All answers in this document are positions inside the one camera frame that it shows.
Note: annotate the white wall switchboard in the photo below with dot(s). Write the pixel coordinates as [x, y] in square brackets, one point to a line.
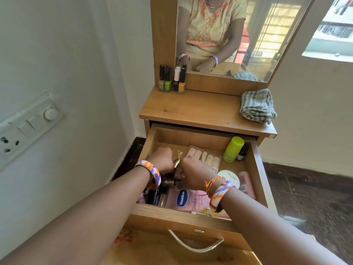
[24, 129]

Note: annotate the person's right hand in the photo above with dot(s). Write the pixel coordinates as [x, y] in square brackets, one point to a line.
[196, 172]

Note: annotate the beige nail polish bottle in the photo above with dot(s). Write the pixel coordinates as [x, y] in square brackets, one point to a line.
[161, 79]

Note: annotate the person's left forearm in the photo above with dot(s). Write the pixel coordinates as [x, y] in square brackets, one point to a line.
[82, 218]

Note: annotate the orange purple white wristband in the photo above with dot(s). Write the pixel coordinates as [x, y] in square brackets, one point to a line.
[153, 171]
[220, 193]

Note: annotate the orange nail polish bottle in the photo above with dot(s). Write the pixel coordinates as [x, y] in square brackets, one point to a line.
[182, 82]

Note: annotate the black cosmetic tubes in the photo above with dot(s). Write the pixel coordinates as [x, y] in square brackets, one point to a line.
[158, 196]

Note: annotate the bronze cosmetic bottle gold cap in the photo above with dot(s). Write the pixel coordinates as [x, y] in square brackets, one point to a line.
[170, 181]

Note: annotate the person's right fingers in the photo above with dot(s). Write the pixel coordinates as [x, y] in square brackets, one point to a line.
[178, 176]

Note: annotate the pink bottle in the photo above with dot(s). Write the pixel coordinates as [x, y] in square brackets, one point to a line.
[247, 184]

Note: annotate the white round compact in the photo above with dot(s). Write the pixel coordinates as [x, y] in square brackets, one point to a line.
[230, 177]

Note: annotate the person's left fingers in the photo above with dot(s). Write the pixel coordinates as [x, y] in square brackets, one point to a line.
[167, 171]

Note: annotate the person's right forearm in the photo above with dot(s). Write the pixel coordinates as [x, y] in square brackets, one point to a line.
[275, 234]

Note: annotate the lime green plastic bottle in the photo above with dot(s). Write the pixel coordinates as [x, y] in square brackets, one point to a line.
[233, 150]

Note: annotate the dressing table mirror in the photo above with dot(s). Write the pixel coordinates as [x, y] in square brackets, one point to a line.
[264, 38]

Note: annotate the wooden drawer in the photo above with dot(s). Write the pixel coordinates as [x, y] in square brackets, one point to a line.
[179, 218]

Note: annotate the maroon nail polish white cap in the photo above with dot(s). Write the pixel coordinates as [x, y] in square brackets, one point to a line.
[176, 79]

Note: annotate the green nail polish bottle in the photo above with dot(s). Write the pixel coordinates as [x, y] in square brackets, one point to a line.
[168, 81]

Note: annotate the wooden dressing table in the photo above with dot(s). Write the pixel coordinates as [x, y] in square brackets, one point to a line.
[198, 108]

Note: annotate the folded grey checked cloth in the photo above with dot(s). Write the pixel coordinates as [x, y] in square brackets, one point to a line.
[258, 106]

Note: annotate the window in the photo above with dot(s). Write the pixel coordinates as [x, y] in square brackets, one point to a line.
[331, 30]

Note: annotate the small dark bottle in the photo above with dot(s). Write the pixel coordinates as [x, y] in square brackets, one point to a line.
[242, 154]

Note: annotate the person's left hand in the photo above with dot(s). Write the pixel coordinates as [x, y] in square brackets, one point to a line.
[161, 160]

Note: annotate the pink lotion tube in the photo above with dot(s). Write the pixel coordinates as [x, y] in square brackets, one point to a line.
[190, 202]

